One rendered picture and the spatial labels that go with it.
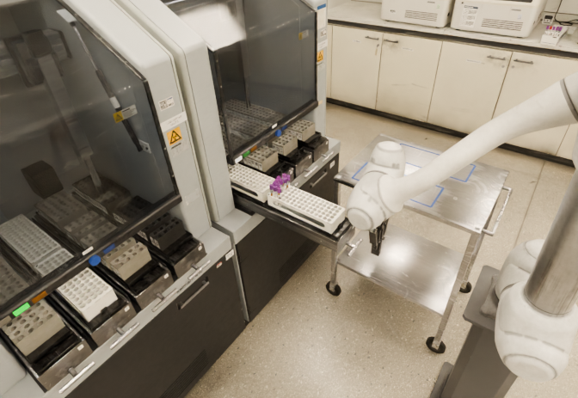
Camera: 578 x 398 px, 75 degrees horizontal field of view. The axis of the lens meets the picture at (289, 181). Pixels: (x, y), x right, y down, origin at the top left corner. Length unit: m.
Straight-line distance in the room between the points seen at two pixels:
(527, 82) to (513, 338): 2.52
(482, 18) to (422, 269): 2.02
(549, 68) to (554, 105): 2.38
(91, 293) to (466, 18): 3.01
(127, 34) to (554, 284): 1.25
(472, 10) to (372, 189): 2.51
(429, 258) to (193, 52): 1.50
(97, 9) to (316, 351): 1.69
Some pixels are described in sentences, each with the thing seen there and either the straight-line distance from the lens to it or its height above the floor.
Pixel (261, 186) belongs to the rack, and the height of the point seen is 0.86.
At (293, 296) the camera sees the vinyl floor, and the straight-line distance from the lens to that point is 2.21.
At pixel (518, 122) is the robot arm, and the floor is 1.36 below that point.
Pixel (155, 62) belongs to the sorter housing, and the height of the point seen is 1.43.
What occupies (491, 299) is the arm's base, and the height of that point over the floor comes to 0.72.
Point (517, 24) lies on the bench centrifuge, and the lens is 3.31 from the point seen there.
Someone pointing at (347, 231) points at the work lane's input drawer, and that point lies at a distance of 1.40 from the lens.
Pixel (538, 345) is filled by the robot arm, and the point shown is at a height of 0.93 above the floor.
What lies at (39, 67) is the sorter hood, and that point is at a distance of 1.17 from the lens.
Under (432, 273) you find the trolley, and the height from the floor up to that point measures 0.28.
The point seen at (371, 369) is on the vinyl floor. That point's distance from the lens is 2.01.
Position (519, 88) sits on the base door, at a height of 0.56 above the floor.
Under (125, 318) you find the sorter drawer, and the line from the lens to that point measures 1.35.
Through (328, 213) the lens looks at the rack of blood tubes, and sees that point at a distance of 1.39.
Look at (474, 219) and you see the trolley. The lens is 1.53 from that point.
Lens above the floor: 1.79
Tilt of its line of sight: 37 degrees down
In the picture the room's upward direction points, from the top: 3 degrees counter-clockwise
